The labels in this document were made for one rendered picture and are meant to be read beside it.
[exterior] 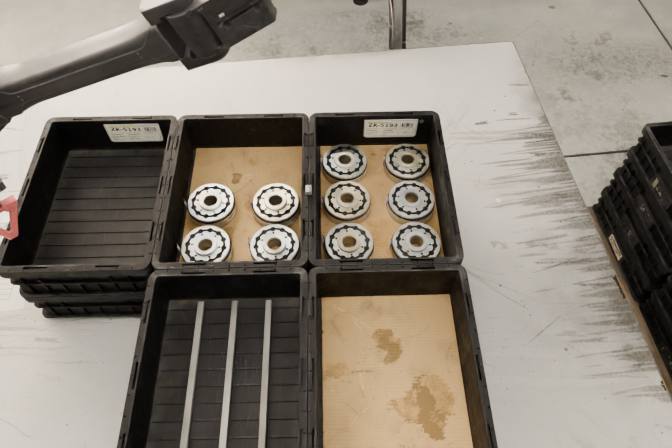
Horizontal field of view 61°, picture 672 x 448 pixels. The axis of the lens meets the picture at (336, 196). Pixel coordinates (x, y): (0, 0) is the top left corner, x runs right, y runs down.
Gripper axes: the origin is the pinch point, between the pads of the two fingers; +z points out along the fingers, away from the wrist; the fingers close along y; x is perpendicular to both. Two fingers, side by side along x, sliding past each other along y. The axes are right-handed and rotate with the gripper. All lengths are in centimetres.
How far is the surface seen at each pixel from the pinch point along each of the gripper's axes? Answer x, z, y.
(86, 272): 6.4, 16.5, 3.1
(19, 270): -2.8, 14.2, -5.0
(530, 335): 72, 51, 59
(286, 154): 58, 22, -2
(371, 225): 59, 29, 25
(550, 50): 241, 86, -42
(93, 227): 13.2, 21.2, -14.7
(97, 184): 19.5, 18.2, -24.4
